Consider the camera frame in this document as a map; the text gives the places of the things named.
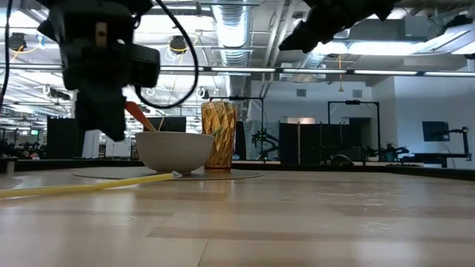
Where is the large round grey placemat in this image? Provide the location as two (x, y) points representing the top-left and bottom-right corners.
(71, 165), (265, 182)

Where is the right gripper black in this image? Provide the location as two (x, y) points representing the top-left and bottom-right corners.
(278, 0), (402, 53)

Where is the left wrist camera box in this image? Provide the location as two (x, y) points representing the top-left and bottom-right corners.
(123, 43), (162, 89)

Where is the small grey cylinder post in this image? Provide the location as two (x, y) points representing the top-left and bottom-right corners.
(0, 156), (19, 174)

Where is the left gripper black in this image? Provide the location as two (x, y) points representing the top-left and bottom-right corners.
(36, 0), (153, 142)

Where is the fork with orange handle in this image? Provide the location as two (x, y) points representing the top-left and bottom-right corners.
(124, 100), (157, 133)

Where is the yellow hanging cord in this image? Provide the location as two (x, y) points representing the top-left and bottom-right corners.
(336, 54), (344, 93)

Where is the wide black partition panel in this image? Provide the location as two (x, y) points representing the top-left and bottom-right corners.
(278, 122), (372, 165)

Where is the long ceiling light strip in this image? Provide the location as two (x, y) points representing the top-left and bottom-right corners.
(159, 65), (475, 78)

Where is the black aluminium table frame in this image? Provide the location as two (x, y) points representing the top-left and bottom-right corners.
(0, 158), (475, 182)

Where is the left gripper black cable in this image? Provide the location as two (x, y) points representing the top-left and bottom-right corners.
(134, 0), (200, 111)

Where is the amber ribbed drinking glass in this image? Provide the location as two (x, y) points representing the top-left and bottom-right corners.
(200, 101), (238, 173)

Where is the silver ceiling air duct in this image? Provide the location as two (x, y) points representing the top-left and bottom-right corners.
(212, 0), (255, 67)

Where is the yellow chopstick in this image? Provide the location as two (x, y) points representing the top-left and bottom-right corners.
(0, 170), (183, 200)

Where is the dark wall monitor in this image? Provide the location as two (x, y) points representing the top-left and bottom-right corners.
(422, 121), (451, 142)

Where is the small grey bowl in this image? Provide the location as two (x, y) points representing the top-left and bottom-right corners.
(134, 131), (215, 177)

